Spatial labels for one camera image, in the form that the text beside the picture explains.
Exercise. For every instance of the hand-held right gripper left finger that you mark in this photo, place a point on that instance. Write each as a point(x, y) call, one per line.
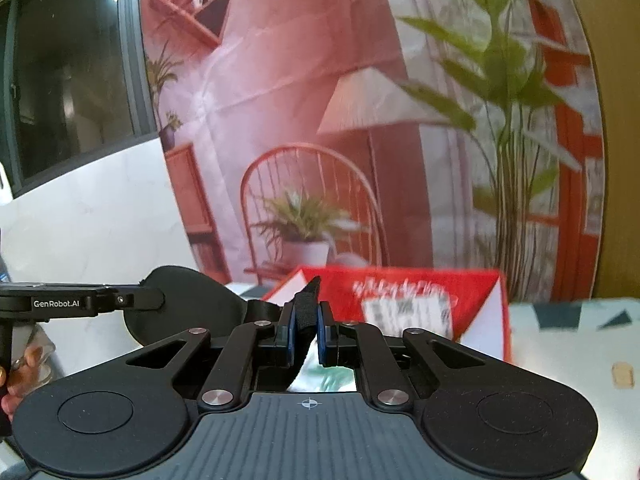
point(287, 332)

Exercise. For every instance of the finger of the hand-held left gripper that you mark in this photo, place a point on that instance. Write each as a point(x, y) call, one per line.
point(135, 300)

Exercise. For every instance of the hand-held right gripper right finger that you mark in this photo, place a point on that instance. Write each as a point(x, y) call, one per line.
point(324, 335)

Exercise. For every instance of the black eye mask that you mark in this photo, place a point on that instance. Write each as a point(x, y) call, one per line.
point(190, 300)

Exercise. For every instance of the red strawberry print cardboard box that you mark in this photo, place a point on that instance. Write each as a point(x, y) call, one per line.
point(475, 300)

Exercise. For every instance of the person's left hand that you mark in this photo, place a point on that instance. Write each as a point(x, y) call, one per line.
point(30, 360)

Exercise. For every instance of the dark framed window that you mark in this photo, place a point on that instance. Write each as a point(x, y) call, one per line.
point(65, 85)

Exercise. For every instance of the cartoon print white tablecloth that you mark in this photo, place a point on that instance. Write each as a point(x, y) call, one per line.
point(550, 350)

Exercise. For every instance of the printed room scene wall backdrop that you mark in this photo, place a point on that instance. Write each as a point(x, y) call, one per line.
point(280, 85)

